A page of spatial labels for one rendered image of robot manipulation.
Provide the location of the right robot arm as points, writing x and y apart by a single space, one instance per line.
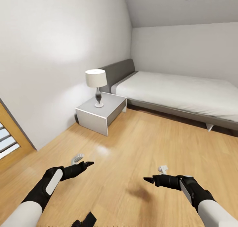
211 213

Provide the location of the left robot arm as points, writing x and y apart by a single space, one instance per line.
28 213

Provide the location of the table lamp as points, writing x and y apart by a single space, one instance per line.
96 78

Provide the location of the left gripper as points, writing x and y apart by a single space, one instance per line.
79 168

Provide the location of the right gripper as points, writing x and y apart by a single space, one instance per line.
159 180

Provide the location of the nightstand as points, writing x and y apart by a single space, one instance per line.
98 119

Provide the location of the digital camera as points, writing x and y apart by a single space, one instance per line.
89 221

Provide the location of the bed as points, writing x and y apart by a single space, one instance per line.
212 101

